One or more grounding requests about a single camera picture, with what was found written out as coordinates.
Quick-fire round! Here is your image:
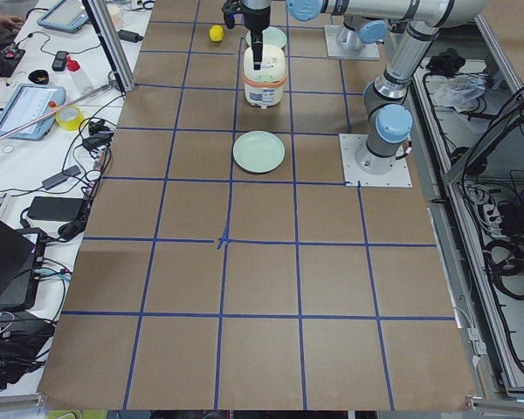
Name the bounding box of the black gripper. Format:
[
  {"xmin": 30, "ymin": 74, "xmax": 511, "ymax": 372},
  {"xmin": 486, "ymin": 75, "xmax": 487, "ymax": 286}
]
[{"xmin": 243, "ymin": 0, "xmax": 271, "ymax": 71}]

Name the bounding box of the cream white rice cooker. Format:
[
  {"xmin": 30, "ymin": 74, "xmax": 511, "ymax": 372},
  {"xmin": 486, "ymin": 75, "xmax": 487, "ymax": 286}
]
[{"xmin": 243, "ymin": 45, "xmax": 287, "ymax": 109}]

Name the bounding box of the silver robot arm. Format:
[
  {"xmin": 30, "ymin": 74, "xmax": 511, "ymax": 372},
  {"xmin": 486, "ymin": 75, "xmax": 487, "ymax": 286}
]
[
  {"xmin": 286, "ymin": 0, "xmax": 487, "ymax": 104},
  {"xmin": 244, "ymin": 15, "xmax": 388, "ymax": 70}
]

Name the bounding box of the far pale green plate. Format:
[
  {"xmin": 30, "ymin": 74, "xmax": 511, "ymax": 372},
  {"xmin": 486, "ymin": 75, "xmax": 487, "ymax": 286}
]
[{"xmin": 262, "ymin": 26, "xmax": 287, "ymax": 49}]

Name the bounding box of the pale green plate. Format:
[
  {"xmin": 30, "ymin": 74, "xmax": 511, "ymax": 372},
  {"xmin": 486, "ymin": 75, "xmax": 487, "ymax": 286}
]
[
  {"xmin": 232, "ymin": 131, "xmax": 286, "ymax": 174},
  {"xmin": 262, "ymin": 26, "xmax": 287, "ymax": 49}
]

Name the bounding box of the yellow lemon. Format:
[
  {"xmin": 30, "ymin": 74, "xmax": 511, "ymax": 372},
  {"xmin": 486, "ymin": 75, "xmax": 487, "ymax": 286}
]
[{"xmin": 209, "ymin": 24, "xmax": 224, "ymax": 43}]

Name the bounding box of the near pale green plate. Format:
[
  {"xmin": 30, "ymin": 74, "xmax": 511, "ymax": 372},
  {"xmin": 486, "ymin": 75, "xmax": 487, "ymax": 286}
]
[{"xmin": 232, "ymin": 131, "xmax": 286, "ymax": 174}]

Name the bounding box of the black power adapter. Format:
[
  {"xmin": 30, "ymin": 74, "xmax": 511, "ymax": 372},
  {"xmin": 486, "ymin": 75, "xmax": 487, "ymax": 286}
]
[{"xmin": 117, "ymin": 30, "xmax": 143, "ymax": 43}]

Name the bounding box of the red capped squeeze bottle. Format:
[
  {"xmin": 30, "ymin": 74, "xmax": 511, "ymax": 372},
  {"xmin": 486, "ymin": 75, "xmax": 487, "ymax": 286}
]
[{"xmin": 66, "ymin": 55, "xmax": 93, "ymax": 95}]

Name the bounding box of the yellow tape roll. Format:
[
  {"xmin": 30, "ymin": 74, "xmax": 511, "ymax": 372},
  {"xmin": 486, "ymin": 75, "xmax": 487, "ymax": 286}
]
[{"xmin": 54, "ymin": 106, "xmax": 85, "ymax": 132}]

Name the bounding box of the blue teach pendant tablet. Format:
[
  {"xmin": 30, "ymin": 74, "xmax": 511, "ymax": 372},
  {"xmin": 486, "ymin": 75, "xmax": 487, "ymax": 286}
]
[{"xmin": 0, "ymin": 84, "xmax": 66, "ymax": 141}]

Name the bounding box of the black power brick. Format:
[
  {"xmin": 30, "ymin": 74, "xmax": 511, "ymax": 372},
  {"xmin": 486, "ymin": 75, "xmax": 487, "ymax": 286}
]
[{"xmin": 27, "ymin": 196, "xmax": 84, "ymax": 222}]

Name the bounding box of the black laptop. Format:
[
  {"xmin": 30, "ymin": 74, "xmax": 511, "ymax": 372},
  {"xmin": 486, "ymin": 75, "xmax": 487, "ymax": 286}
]
[{"xmin": 0, "ymin": 220, "xmax": 46, "ymax": 313}]

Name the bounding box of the aluminium frame post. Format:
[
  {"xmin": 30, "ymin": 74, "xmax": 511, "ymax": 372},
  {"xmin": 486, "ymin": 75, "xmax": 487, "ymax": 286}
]
[{"xmin": 82, "ymin": 0, "xmax": 134, "ymax": 93}]

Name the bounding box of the aluminium side frame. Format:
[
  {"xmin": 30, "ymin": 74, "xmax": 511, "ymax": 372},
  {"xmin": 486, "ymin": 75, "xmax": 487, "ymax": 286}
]
[{"xmin": 412, "ymin": 14, "xmax": 524, "ymax": 401}]

